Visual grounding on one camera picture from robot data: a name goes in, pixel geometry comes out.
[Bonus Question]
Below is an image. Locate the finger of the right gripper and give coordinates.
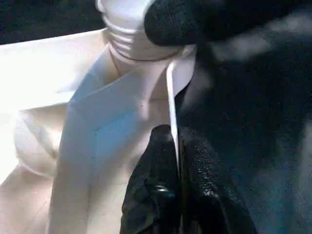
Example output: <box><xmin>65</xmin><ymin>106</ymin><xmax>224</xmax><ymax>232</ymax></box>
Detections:
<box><xmin>143</xmin><ymin>0</ymin><xmax>312</xmax><ymax>47</ymax></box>

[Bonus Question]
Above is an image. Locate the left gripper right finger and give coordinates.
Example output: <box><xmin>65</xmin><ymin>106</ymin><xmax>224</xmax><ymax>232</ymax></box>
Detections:
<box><xmin>179</xmin><ymin>126</ymin><xmax>258</xmax><ymax>234</ymax></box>

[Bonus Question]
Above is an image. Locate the white plastic table leg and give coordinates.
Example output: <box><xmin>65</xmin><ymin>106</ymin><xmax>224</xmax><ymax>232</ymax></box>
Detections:
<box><xmin>96</xmin><ymin>0</ymin><xmax>188</xmax><ymax>61</ymax></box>

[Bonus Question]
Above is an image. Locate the white plastic table top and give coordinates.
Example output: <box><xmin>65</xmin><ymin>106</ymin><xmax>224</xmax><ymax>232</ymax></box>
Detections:
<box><xmin>0</xmin><ymin>26</ymin><xmax>197</xmax><ymax>234</ymax></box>

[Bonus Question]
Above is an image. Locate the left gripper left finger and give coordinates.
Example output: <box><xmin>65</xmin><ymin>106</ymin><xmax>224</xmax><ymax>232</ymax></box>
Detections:
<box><xmin>119</xmin><ymin>124</ymin><xmax>182</xmax><ymax>234</ymax></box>

